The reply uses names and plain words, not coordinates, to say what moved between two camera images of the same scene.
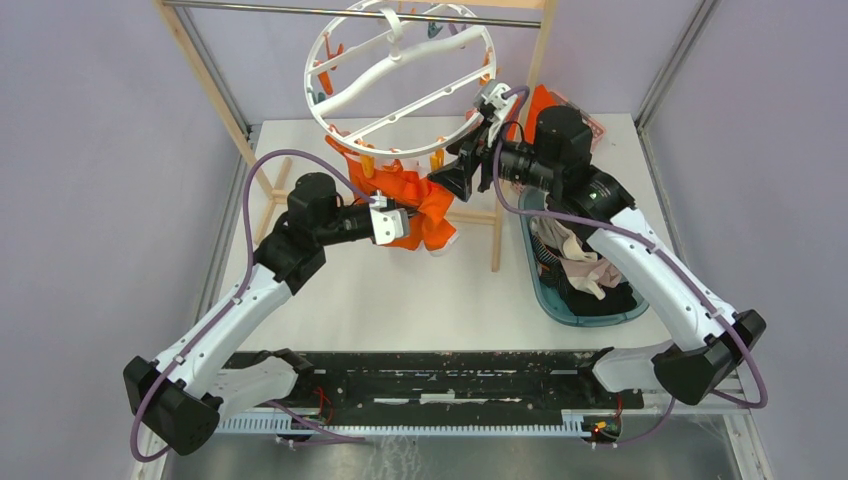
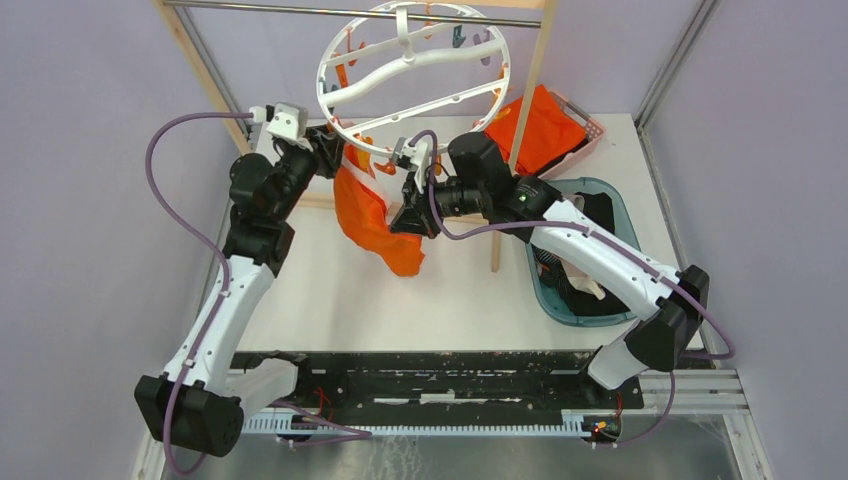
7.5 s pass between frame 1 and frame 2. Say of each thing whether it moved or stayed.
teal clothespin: moved
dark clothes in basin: stayed
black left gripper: moved
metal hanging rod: stayed
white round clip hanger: stayed
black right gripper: moved
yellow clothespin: stayed
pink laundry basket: stayed
